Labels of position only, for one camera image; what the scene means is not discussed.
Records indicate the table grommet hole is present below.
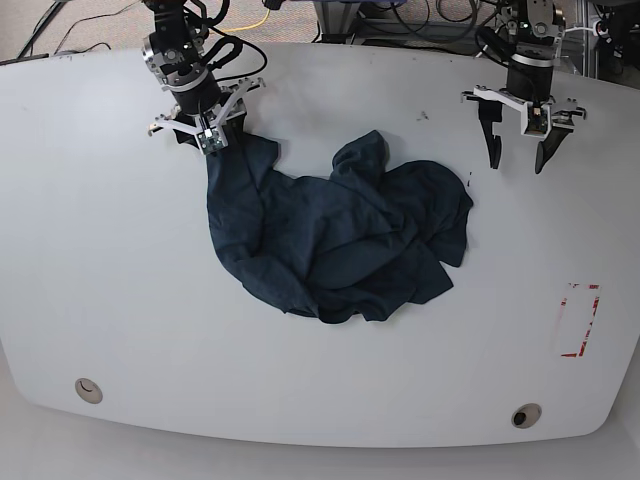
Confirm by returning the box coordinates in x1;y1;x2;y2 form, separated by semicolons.
511;403;542;429
75;378;103;405

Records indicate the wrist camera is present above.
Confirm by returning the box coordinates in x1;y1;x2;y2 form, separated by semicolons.
196;127;229;155
522;102;550;138

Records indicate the aluminium frame rail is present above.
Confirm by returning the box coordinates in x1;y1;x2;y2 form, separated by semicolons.
354;19;479;53

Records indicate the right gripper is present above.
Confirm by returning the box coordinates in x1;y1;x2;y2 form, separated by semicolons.
147;77;265;150

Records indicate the left table grommet hole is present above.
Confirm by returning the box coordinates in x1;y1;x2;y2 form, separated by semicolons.
75;378;103;405

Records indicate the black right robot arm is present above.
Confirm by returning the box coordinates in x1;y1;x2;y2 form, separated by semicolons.
142;1;267;155

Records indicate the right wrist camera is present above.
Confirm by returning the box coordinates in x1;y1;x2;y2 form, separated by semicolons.
196;127;229;155

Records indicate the black cable on floor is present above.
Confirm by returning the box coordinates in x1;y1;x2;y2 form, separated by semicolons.
17;0;146;57

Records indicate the right table grommet hole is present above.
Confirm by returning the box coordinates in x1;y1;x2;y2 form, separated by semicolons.
511;403;542;429

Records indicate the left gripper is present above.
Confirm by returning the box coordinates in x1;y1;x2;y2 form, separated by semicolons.
461;57;586;174

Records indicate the dark blue t-shirt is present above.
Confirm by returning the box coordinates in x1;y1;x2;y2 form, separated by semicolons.
206;131;473;324

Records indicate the red tape rectangle marking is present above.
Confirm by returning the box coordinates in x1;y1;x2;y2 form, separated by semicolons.
554;283;601;358

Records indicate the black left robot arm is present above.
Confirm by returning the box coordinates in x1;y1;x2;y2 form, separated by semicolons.
461;1;587;174

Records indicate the yellow cable on floor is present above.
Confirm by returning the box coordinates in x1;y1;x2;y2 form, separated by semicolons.
219;8;272;36

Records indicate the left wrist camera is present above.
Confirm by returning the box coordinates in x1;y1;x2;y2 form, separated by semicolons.
522;102;550;138

